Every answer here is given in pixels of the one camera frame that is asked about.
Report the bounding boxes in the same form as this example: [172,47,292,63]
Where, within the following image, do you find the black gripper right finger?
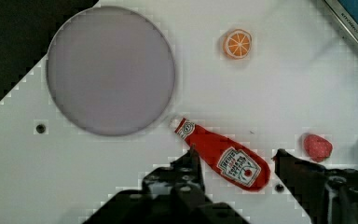
[273,149,358,224]

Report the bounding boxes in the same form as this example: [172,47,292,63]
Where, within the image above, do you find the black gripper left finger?
[83,147,249,224]

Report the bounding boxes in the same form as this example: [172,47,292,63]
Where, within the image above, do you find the red felt ketchup bottle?
[170,117,270,191]

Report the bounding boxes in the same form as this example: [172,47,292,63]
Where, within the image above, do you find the red strawberry toy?
[303,134,333,162]

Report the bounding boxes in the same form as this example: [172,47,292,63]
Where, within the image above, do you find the grey round plate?
[46,7,176,136]

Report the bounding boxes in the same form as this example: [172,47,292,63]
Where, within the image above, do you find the orange slice toy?
[222,29,252,60]

